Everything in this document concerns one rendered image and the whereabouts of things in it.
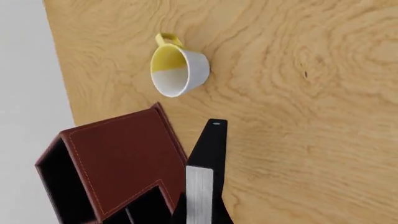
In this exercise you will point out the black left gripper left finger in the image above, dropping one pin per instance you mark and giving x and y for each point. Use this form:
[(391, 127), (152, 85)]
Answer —
[(180, 213)]

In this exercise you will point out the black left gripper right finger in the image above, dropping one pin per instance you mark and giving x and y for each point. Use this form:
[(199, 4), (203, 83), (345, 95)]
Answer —
[(222, 215)]

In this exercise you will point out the red-brown leather desk caddy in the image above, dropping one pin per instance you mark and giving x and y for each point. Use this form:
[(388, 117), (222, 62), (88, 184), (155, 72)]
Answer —
[(118, 149)]

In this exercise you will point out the white and yellow mug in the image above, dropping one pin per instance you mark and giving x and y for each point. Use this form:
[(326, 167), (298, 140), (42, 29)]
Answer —
[(186, 70)]

